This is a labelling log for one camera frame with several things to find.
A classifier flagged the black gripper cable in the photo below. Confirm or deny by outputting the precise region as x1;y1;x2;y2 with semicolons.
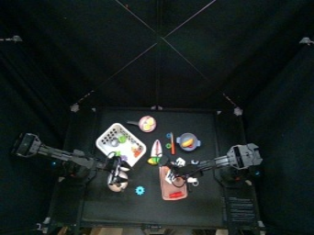
171;175;187;189

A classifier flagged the beige toy bowl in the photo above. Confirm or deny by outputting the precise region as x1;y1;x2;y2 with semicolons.
107;171;129;193

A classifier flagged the orange toy stick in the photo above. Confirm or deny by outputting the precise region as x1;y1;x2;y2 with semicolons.
169;131;176;156

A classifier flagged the white red toy surfboard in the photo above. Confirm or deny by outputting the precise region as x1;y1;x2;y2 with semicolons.
149;139;164;160

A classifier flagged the pink cutting board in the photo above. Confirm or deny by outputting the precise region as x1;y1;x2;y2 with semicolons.
157;165;189;202

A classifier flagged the blue toy pot with food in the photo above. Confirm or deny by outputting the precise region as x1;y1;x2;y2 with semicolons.
175;132;201;152

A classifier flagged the white label sticker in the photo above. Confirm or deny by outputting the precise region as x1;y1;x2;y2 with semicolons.
228;196;255;224

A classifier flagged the pink frying pan with egg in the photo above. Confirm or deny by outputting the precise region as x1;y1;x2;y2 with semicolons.
127;115;157;133

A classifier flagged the red orange toy food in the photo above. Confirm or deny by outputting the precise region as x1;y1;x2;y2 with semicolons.
129;144;144;158

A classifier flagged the white plastic basket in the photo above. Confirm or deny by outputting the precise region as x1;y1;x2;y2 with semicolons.
95;122;147;167

